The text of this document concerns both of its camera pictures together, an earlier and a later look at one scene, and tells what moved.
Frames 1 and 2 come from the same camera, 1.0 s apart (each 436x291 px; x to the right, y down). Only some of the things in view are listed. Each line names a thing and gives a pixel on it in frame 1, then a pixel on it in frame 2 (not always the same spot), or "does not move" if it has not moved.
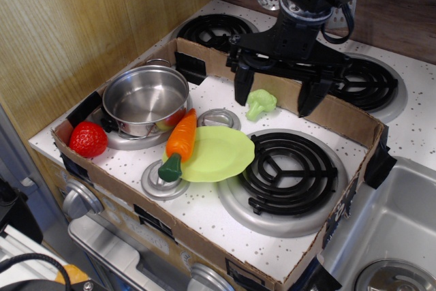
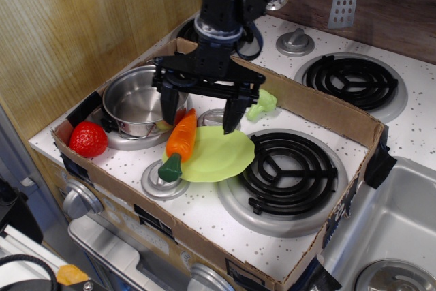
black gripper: (291, 46) -> (211, 69)
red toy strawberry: (88, 140) does not move
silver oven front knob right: (203, 277) does not move
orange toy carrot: (178, 143) does not move
